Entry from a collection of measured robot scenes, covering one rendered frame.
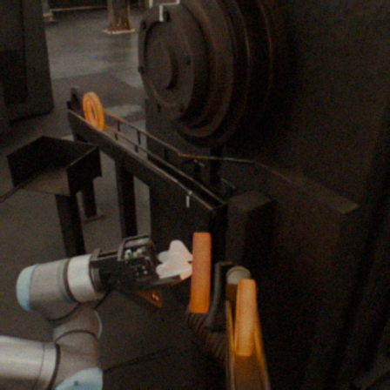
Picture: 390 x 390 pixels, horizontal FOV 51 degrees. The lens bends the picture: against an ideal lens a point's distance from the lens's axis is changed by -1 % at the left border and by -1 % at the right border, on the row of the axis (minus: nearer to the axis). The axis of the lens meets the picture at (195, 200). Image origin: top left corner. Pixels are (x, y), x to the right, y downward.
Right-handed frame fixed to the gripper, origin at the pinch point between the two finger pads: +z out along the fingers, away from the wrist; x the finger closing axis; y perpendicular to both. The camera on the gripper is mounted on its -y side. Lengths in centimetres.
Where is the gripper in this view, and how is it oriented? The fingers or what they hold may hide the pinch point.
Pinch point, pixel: (199, 264)
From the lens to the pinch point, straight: 81.8
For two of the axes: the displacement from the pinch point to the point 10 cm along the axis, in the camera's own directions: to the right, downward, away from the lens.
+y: -2.6, -8.3, -4.9
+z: 9.7, -2.1, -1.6
